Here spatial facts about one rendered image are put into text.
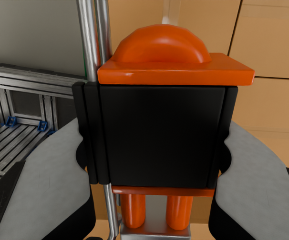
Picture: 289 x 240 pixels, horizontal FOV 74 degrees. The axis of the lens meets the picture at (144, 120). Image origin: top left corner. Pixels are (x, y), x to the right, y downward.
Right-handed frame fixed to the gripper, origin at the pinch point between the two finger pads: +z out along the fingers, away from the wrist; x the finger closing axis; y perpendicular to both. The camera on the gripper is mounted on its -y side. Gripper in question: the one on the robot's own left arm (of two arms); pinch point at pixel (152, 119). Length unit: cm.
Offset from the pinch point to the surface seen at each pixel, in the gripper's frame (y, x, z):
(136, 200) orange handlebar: 7.0, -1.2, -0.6
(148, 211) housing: 10.5, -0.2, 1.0
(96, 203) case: 30.3, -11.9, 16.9
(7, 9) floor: -9, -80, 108
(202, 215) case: 30.2, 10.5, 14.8
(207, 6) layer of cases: -8, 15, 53
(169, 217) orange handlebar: 9.4, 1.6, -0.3
